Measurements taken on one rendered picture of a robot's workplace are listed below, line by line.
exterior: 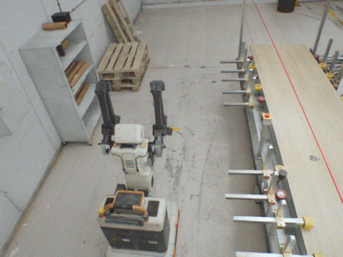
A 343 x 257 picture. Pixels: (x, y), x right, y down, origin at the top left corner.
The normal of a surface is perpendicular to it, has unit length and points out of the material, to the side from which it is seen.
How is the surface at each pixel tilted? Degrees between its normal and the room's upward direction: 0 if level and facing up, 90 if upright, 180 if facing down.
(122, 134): 48
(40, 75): 90
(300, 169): 0
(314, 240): 0
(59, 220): 0
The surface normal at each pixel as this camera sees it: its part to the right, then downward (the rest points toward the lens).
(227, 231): -0.09, -0.75
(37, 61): -0.11, 0.66
